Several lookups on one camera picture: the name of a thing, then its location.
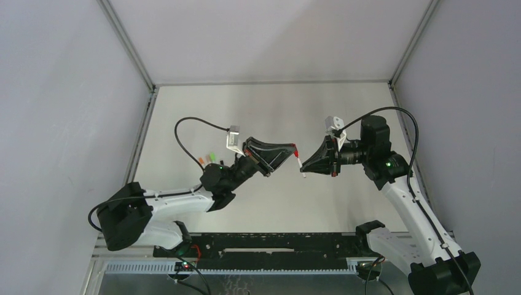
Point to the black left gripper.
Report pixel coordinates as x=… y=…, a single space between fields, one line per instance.
x=255 y=159

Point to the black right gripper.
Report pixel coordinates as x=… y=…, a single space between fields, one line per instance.
x=334 y=156

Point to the white pen red tip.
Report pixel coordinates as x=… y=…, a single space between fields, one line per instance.
x=301 y=167

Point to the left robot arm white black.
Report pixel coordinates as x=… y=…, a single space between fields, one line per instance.
x=134 y=216

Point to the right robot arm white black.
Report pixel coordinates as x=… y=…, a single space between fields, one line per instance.
x=433 y=263

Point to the small circuit board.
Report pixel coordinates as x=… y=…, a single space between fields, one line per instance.
x=182 y=266

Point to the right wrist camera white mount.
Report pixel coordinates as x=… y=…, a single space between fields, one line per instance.
x=334 y=127

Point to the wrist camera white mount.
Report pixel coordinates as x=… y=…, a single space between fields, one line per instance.
x=334 y=127
x=233 y=142

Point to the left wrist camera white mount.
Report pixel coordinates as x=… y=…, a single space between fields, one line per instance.
x=233 y=142

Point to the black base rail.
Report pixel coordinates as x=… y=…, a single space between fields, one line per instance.
x=270 y=252

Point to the aluminium frame profile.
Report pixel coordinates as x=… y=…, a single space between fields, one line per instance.
x=140 y=138

